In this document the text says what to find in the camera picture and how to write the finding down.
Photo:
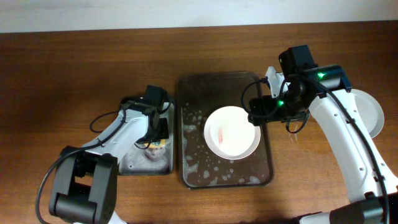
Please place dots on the pale green plate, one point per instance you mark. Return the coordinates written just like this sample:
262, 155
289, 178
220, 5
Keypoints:
370, 112

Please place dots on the yellow green sponge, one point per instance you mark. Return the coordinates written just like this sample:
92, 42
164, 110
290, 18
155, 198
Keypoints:
157, 144

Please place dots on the pink plate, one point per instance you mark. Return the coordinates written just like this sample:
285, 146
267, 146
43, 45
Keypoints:
229, 134

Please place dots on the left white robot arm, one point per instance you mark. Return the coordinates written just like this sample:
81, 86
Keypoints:
85, 185

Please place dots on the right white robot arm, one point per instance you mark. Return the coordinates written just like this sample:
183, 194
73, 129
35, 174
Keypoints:
325, 94

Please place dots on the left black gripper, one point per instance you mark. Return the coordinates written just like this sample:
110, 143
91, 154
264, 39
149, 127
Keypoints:
164, 132

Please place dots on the brown plastic tray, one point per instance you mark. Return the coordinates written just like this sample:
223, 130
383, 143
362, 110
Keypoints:
197, 97

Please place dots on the small metal tray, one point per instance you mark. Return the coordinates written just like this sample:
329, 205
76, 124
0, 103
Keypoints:
140, 160

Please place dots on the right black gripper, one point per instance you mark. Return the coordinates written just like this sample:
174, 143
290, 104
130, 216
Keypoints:
265, 102

